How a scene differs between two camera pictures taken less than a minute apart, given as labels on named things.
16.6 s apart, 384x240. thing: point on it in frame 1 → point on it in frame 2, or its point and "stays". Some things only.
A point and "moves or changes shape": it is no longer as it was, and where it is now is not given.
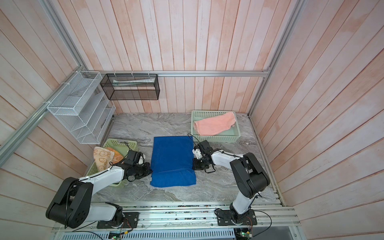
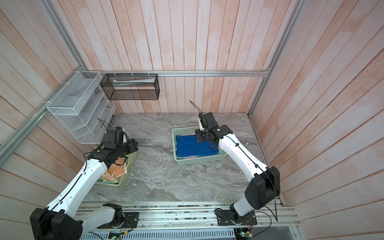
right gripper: x=195 y=165 → x=198 y=133
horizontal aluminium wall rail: x=175 y=72 stays
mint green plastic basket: x=215 y=126 moves or changes shape
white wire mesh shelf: x=83 y=107 stays
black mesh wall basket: x=131 y=87 stays
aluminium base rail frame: x=271 y=221 stays
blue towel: x=172 y=161 moves or changes shape
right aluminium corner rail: x=300 y=5 stays
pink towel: x=216 y=125 → x=190 y=157
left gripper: x=148 y=171 → x=133 y=145
